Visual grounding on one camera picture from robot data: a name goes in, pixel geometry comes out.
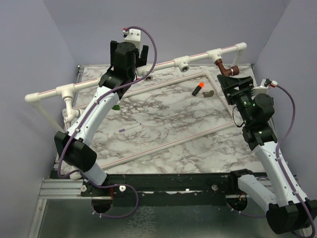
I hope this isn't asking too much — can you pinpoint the grey metal bracket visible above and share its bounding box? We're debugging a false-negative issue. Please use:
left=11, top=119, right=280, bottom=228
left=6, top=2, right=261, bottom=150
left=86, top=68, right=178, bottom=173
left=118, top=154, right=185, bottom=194
left=203, top=90, right=214, bottom=98

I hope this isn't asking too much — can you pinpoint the white plastic faucet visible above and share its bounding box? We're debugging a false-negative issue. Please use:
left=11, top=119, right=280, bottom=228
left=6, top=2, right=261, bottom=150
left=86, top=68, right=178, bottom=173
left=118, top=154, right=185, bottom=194
left=62, top=96, right=80, bottom=123

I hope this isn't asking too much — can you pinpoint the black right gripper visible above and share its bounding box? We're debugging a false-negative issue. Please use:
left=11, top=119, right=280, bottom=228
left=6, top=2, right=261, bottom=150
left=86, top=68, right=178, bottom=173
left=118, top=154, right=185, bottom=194
left=218, top=74, right=256, bottom=125

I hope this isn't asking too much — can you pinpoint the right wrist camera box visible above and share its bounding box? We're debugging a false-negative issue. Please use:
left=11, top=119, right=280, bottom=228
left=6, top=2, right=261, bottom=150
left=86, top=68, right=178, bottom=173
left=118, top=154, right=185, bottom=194
left=253, top=78, right=278, bottom=96

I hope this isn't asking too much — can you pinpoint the black front mounting rail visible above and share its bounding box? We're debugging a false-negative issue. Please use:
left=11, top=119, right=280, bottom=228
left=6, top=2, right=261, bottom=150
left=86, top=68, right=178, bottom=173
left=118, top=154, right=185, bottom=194
left=49, top=172, right=273, bottom=208

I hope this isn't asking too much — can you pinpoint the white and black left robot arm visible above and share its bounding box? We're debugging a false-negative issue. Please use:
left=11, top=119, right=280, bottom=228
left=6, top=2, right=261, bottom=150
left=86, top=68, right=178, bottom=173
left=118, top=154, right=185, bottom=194
left=54, top=41, right=149, bottom=196

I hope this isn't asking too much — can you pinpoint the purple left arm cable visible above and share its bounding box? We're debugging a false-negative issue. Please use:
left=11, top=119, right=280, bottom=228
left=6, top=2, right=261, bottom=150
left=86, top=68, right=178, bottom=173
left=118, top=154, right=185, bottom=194
left=57, top=25, right=159, bottom=188

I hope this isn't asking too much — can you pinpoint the green plastic faucet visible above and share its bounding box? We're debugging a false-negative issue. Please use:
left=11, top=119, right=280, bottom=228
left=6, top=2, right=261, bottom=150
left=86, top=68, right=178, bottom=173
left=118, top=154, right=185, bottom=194
left=112, top=105, right=120, bottom=111

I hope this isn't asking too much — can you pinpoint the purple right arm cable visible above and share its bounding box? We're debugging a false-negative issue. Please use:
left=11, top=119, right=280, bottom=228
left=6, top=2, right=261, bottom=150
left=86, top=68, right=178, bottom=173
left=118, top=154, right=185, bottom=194
left=276, top=84, right=317, bottom=238

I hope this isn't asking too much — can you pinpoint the orange and black highlighter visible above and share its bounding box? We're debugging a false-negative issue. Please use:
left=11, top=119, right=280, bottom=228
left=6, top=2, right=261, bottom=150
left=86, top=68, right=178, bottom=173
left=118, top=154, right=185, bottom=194
left=192, top=82, right=204, bottom=96

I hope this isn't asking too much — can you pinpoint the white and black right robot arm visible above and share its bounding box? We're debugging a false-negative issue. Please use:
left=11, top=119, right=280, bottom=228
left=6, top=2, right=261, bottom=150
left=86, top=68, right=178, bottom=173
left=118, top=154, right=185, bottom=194
left=217, top=74, right=317, bottom=238

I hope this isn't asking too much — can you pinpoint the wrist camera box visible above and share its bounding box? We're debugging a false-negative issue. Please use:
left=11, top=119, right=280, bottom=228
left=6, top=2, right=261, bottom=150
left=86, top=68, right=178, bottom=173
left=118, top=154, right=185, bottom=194
left=253, top=78, right=278, bottom=96
left=123, top=28, right=141, bottom=48

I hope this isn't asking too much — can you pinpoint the white PVC pipe frame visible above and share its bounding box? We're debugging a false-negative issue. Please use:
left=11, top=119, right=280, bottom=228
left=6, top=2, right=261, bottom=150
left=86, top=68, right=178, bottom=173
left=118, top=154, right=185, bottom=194
left=24, top=42, right=248, bottom=179

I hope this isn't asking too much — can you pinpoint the purple and white pen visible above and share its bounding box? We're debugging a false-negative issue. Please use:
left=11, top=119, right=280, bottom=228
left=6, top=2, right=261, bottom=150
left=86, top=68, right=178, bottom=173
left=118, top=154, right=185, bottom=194
left=118, top=123, right=142, bottom=133

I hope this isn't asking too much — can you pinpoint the brown plastic faucet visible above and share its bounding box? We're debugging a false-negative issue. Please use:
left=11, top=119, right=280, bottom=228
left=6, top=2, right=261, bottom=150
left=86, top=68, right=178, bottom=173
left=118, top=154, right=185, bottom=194
left=214, top=59, right=240, bottom=77

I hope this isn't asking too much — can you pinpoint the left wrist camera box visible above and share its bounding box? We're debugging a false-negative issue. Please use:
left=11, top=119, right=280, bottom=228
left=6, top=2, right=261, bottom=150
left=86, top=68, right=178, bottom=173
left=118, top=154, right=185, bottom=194
left=123, top=28, right=141, bottom=48

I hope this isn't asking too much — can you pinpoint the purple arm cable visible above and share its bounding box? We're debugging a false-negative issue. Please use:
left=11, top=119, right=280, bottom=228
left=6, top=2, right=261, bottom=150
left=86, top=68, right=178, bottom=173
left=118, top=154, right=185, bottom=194
left=276, top=84, right=317, bottom=238
left=57, top=25, right=159, bottom=188

